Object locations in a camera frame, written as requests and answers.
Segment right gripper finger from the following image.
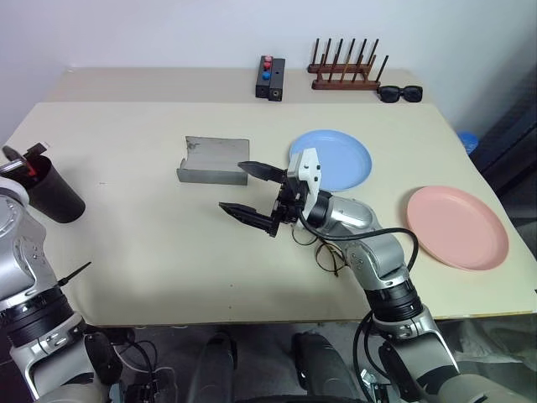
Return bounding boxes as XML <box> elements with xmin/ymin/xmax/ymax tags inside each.
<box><xmin>237</xmin><ymin>160</ymin><xmax>290</xmax><ymax>184</ymax></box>
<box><xmin>218</xmin><ymin>202</ymin><xmax>282</xmax><ymax>239</ymax></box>

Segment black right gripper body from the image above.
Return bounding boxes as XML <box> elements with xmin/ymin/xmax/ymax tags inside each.
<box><xmin>270</xmin><ymin>177</ymin><xmax>308</xmax><ymax>230</ymax></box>

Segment black cup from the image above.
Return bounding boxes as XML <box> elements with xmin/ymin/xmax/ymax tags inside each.
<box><xmin>19</xmin><ymin>152</ymin><xmax>86</xmax><ymax>225</ymax></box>

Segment blue plate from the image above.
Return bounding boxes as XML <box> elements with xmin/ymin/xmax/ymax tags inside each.
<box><xmin>288</xmin><ymin>129</ymin><xmax>374</xmax><ymax>195</ymax></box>

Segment black box with buttons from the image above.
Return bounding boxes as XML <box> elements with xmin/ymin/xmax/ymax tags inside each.
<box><xmin>254</xmin><ymin>54</ymin><xmax>288</xmax><ymax>103</ymax></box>

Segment brown wooden plate rack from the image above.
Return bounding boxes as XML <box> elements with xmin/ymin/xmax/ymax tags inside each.
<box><xmin>306</xmin><ymin>38</ymin><xmax>389</xmax><ymax>92</ymax></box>

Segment dark rounded shape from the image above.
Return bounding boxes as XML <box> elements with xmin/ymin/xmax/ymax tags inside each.
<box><xmin>290</xmin><ymin>330</ymin><xmax>362</xmax><ymax>403</ymax></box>
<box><xmin>193</xmin><ymin>330</ymin><xmax>241</xmax><ymax>403</ymax></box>

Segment black sunglasses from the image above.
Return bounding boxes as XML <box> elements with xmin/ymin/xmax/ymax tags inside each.
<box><xmin>376</xmin><ymin>84</ymin><xmax>425</xmax><ymax>104</ymax></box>

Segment pink plate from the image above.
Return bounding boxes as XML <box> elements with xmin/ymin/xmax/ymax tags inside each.
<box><xmin>404</xmin><ymin>185</ymin><xmax>510</xmax><ymax>271</ymax></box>

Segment blue round lid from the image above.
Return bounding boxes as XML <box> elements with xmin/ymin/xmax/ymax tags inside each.
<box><xmin>456</xmin><ymin>130</ymin><xmax>480</xmax><ymax>153</ymax></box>

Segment dark furniture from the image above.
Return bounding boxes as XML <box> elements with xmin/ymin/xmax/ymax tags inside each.
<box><xmin>477</xmin><ymin>83</ymin><xmax>537</xmax><ymax>236</ymax></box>

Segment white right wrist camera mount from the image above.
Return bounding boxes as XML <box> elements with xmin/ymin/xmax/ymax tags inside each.
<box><xmin>286</xmin><ymin>147</ymin><xmax>325</xmax><ymax>224</ymax></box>

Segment thin wire-frame glasses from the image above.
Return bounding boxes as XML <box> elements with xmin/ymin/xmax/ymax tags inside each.
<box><xmin>290</xmin><ymin>228</ymin><xmax>354</xmax><ymax>279</ymax></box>

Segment black cable tie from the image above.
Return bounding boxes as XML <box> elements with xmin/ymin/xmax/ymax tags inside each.
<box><xmin>57</xmin><ymin>261</ymin><xmax>93</xmax><ymax>290</ymax></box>

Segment black cables under table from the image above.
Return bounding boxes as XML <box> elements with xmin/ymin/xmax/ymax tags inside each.
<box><xmin>109</xmin><ymin>329</ymin><xmax>180</xmax><ymax>403</ymax></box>

